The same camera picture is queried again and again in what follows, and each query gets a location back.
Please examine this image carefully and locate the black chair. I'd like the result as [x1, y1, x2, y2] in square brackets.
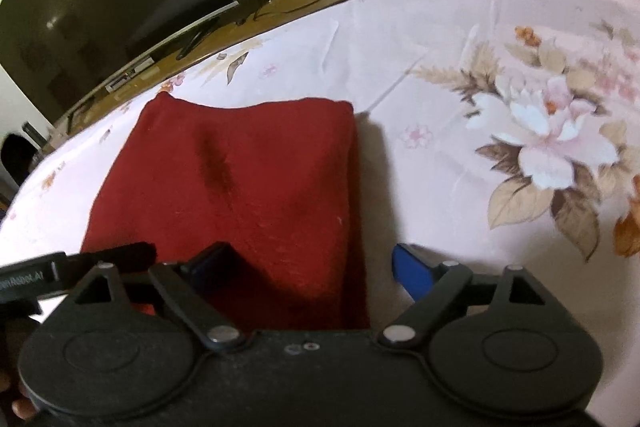
[0, 133, 37, 190]

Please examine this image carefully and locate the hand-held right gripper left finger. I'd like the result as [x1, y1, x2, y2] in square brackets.
[74, 242, 249, 353]

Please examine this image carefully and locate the dark metal bottle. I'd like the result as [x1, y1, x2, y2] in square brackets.
[22, 122, 47, 150]

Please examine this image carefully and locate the person's left hand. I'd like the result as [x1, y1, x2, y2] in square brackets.
[0, 369, 35, 420]

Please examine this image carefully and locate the white floral bed sheet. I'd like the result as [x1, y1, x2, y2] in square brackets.
[0, 0, 640, 427]

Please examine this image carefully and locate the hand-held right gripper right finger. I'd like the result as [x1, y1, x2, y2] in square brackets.
[376, 243, 547, 354]

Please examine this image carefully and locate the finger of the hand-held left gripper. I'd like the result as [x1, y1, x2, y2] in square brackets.
[65, 241, 159, 280]

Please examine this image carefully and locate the red embroidered garment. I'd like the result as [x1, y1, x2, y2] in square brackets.
[80, 93, 372, 332]

